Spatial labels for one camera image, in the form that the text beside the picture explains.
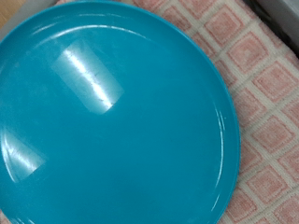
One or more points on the pink checked dish cloth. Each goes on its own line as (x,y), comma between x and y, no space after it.
(267,124)

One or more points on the blue plate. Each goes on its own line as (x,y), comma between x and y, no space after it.
(124,140)

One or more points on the grey plastic crate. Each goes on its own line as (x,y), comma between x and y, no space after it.
(286,9)

